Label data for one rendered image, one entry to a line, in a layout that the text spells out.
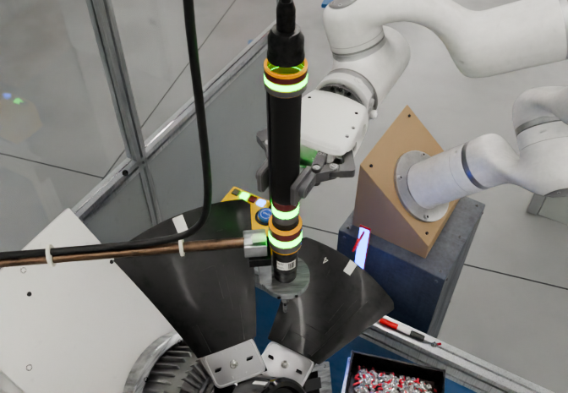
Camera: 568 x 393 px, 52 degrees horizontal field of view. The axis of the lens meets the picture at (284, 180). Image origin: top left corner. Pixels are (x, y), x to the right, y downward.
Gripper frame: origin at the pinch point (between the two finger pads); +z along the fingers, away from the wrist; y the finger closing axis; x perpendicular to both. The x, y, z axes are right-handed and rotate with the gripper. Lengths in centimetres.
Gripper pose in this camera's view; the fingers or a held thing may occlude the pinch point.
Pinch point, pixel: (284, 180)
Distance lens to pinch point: 69.7
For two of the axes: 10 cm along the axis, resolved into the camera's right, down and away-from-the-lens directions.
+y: -8.7, -3.5, 3.4
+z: -4.9, 6.3, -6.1
